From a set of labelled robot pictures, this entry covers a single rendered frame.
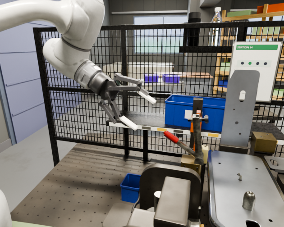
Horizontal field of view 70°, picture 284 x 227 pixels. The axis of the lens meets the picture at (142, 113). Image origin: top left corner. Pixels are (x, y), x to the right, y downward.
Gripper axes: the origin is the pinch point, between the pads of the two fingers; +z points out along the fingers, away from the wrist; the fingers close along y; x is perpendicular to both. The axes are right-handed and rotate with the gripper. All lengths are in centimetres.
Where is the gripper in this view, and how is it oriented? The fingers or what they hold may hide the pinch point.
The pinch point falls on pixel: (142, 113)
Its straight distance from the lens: 71.5
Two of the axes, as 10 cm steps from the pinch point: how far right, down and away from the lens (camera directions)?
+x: 2.7, -3.1, 9.1
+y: 5.2, -7.5, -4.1
